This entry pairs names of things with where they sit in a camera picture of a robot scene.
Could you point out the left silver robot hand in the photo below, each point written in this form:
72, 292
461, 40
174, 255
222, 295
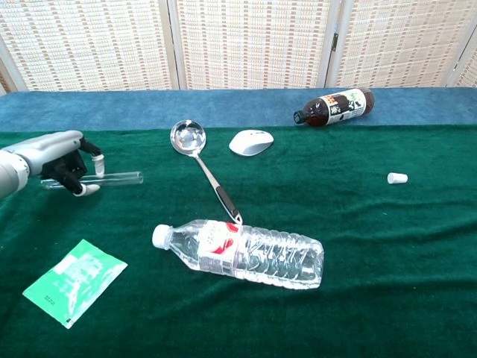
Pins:
48, 147

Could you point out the clear glass test tube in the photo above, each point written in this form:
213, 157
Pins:
123, 178

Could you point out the small white cap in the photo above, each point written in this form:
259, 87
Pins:
397, 178

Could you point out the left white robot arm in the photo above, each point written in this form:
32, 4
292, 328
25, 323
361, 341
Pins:
11, 175

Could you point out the blue table cover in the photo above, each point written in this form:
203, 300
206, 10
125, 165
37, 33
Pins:
112, 108

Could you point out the woven folding screen panel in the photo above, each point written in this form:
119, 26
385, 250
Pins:
85, 44
253, 44
398, 41
3, 80
470, 72

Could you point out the green sachet packet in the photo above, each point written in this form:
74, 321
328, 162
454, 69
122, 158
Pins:
74, 283

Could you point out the steel ladle with black grip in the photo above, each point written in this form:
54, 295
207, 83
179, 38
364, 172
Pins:
188, 136

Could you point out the white computer mouse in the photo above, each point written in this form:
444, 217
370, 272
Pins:
250, 142

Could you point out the clear plastic water bottle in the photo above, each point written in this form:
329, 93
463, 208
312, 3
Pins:
261, 257

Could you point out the dark tea bottle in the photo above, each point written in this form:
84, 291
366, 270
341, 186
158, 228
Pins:
335, 106

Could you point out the green velvet cloth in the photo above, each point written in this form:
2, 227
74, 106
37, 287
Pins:
335, 223

